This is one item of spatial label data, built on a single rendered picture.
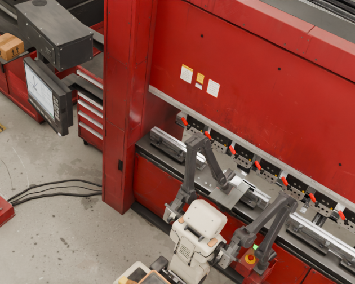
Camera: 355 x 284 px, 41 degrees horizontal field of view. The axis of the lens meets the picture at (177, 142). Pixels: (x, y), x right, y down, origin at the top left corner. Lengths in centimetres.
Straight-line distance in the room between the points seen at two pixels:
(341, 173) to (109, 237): 212
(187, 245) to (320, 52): 130
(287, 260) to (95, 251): 160
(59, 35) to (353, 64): 161
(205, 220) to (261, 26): 111
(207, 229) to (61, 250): 176
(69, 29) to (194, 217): 132
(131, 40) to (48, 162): 208
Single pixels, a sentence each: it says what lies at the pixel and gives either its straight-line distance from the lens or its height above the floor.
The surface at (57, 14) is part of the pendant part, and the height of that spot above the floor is 195.
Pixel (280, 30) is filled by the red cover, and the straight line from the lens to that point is 258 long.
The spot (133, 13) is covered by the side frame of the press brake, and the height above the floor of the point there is 205.
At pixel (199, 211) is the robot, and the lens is 270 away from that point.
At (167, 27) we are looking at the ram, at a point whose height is 191.
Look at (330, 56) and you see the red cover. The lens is 253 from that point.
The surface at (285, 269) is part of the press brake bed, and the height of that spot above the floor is 59.
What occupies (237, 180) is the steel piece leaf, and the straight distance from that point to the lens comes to 339.
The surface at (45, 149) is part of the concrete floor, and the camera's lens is 484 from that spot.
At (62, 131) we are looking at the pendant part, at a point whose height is 130.
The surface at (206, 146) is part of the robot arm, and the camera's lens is 274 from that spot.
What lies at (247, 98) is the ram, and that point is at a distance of 291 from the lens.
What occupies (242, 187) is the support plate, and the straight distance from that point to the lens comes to 336.
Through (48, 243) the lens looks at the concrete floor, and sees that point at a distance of 418.
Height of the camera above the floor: 353
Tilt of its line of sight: 46 degrees down
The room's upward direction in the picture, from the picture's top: 10 degrees clockwise
